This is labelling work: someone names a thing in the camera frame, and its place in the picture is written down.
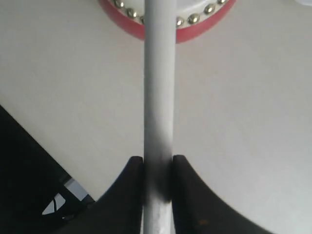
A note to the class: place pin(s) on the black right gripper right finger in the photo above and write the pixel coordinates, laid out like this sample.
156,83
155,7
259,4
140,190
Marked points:
198,210

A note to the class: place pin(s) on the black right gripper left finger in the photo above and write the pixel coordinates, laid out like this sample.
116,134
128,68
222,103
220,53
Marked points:
119,210

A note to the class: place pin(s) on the wooden drumstick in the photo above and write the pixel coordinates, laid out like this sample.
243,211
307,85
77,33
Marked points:
159,84

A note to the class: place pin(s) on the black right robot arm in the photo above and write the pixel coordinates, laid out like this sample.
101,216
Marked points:
34,200

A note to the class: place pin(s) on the red small drum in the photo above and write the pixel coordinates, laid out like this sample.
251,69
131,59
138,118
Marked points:
193,17

